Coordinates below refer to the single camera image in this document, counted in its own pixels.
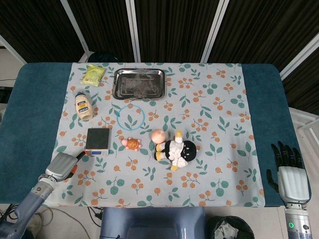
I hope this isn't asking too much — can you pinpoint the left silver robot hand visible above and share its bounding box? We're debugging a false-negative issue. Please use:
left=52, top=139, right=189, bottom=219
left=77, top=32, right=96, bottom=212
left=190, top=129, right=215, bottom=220
left=45, top=151, right=84, bottom=182

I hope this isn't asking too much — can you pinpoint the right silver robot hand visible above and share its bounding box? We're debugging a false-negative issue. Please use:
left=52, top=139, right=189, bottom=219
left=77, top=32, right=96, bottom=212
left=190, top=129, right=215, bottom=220
left=266, top=141, right=311, bottom=203

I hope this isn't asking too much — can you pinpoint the pink orange small toy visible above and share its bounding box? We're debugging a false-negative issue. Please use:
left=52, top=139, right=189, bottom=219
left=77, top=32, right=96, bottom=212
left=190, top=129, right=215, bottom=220
left=121, top=137, right=142, bottom=152

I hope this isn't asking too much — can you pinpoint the digital kitchen scale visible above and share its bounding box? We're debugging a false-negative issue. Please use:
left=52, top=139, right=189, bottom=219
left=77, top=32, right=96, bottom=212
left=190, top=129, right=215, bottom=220
left=84, top=127, right=112, bottom=156

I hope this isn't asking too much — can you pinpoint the teal table cover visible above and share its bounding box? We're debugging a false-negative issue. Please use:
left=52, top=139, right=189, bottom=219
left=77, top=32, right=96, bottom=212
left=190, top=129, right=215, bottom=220
left=0, top=62, right=312, bottom=208

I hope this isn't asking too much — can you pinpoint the white metal rack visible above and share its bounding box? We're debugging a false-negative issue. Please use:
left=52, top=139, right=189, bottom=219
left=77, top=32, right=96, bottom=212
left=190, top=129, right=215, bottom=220
left=289, top=107, right=319, bottom=140

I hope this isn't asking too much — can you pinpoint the mayonnaise squeeze bottle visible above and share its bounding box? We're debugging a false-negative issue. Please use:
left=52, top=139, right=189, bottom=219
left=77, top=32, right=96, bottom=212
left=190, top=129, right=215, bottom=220
left=75, top=92, right=94, bottom=121

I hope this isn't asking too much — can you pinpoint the black trash bin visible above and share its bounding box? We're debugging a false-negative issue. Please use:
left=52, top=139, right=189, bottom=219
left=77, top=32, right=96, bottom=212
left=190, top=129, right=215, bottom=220
left=208, top=215, right=255, bottom=239

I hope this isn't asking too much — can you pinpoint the yellow-green snack packet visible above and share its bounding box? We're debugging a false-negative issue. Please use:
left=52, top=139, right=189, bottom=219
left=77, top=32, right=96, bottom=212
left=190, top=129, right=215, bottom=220
left=80, top=64, right=107, bottom=87

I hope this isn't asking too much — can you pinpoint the floral orange leaf tablecloth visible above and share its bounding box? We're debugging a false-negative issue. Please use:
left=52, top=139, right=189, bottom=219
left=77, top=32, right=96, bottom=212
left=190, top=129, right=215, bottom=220
left=41, top=62, right=266, bottom=208

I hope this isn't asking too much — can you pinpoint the toy peach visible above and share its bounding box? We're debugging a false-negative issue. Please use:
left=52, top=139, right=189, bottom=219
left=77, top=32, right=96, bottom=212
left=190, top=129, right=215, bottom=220
left=151, top=129, right=166, bottom=144

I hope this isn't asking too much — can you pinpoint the blue-grey robot torso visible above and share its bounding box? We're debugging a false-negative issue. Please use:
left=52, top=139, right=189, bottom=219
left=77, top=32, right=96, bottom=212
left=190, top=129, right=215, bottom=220
left=99, top=206, right=206, bottom=239

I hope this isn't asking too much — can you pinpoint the black plush doll white coat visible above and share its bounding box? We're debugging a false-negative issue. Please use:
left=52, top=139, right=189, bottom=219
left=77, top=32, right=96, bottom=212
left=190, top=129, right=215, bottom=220
left=153, top=129, right=197, bottom=171

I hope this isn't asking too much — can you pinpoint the stainless steel tray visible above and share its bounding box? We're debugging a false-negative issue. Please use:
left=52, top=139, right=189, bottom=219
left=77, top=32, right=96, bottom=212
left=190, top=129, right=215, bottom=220
left=112, top=68, right=167, bottom=101

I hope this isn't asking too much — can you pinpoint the black bag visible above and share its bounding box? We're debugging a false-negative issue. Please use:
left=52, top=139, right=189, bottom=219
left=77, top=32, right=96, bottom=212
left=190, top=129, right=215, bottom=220
left=87, top=51, right=119, bottom=63

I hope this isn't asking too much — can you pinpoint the black floor cable with plug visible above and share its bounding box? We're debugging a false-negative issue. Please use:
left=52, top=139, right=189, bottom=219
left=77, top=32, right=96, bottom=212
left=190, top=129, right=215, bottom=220
left=87, top=206, right=103, bottom=222

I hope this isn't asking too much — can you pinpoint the thin blue ring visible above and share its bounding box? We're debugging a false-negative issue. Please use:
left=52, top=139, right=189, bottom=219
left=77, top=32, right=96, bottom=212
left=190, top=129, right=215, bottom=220
left=117, top=104, right=146, bottom=131

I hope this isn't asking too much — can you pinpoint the black partition panel white frame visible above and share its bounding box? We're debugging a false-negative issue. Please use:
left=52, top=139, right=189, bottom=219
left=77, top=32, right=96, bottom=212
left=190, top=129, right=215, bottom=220
left=0, top=0, right=88, bottom=63
left=61, top=0, right=139, bottom=63
left=201, top=0, right=319, bottom=73
left=126, top=0, right=229, bottom=63
left=280, top=39, right=319, bottom=110

